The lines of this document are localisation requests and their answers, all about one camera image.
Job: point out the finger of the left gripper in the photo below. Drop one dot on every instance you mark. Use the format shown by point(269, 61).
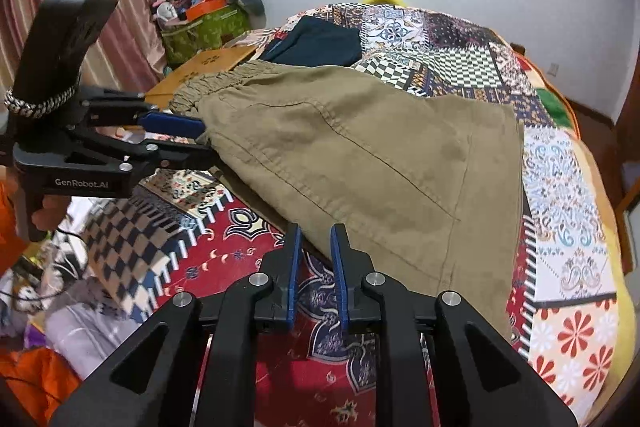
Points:
point(180, 156)
point(170, 124)

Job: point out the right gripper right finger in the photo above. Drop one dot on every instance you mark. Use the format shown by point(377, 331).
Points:
point(438, 361)

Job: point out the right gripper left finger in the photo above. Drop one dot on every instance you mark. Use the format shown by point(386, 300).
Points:
point(193, 363)

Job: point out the khaki pants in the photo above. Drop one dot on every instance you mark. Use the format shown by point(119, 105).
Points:
point(430, 188)

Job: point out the orange left sleeve forearm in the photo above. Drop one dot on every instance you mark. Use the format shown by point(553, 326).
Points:
point(12, 246)

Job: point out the person's left hand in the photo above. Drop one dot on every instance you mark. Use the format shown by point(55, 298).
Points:
point(52, 212)

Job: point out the patchwork quilt bedspread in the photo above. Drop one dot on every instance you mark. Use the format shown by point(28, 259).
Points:
point(569, 313)

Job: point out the green storage box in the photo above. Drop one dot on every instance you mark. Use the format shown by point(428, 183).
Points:
point(209, 32)

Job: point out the wooden board with flowers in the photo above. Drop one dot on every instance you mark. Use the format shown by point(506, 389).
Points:
point(205, 62)

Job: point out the orange box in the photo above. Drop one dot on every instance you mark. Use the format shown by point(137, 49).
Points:
point(205, 7)

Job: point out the dark navy folded garment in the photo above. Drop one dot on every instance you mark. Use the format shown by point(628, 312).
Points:
point(315, 42)

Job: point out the wall socket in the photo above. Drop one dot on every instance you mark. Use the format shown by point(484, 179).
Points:
point(553, 70)

